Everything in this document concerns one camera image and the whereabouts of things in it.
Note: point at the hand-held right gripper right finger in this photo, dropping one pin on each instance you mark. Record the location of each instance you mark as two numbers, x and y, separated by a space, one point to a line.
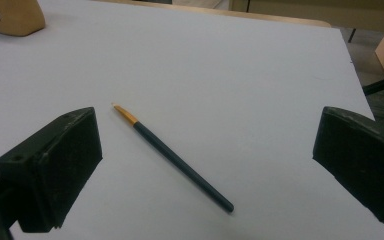
363 160

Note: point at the wooden table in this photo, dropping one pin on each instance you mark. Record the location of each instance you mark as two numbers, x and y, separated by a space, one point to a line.
280 19

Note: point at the black stand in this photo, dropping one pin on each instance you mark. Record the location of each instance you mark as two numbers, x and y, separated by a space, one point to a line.
383 85

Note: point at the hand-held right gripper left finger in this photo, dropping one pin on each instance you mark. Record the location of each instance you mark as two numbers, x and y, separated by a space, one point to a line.
56 166

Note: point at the wooden pen holder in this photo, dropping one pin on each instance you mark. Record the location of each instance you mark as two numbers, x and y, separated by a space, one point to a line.
13 16

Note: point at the dark green paintbrush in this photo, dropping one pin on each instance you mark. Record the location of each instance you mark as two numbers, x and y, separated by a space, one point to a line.
180 163

